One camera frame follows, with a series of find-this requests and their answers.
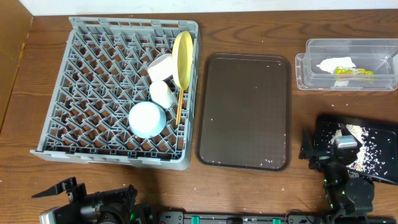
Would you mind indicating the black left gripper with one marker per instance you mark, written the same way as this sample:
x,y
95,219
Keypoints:
x,y
76,193

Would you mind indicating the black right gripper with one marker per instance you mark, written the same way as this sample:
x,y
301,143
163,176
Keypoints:
x,y
321,156

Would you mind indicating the yellow green snack wrapper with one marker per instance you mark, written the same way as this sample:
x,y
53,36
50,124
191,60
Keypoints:
x,y
353,73

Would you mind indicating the white paper napkin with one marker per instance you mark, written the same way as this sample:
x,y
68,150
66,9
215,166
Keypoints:
x,y
334,66

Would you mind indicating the white paper cup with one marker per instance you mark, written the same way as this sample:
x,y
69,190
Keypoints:
x,y
161,94

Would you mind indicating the pale pink bowl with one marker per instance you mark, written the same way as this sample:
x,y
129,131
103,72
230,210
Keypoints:
x,y
160,68

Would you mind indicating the yellow plate with scraps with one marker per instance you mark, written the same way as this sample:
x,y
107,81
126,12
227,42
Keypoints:
x,y
182,59

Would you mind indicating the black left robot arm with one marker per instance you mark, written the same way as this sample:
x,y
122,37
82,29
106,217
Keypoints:
x,y
116,206

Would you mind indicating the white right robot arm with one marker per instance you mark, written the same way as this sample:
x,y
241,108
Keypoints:
x,y
350,198

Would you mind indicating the black waste bin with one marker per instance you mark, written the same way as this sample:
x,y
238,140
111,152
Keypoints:
x,y
360,122

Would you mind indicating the grey dishwasher rack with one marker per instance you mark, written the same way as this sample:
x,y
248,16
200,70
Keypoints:
x,y
102,76

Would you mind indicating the clear plastic waste bin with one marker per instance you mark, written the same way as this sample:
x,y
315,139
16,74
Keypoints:
x,y
377,55

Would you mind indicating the spilled rice food scraps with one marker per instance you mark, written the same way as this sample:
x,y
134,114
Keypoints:
x,y
377,156

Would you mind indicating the dark brown serving tray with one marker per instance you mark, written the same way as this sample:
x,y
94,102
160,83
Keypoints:
x,y
245,119

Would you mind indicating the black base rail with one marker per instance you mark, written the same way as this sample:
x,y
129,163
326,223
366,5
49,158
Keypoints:
x,y
294,217

